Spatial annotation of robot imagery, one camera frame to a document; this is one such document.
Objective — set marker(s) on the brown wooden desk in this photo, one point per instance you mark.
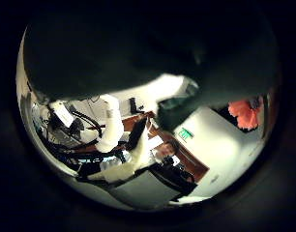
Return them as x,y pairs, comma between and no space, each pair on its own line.
190,161

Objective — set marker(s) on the black flat panel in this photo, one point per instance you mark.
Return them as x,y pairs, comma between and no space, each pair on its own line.
137,132

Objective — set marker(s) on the green exit sign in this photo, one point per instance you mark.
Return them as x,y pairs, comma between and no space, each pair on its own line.
185,134

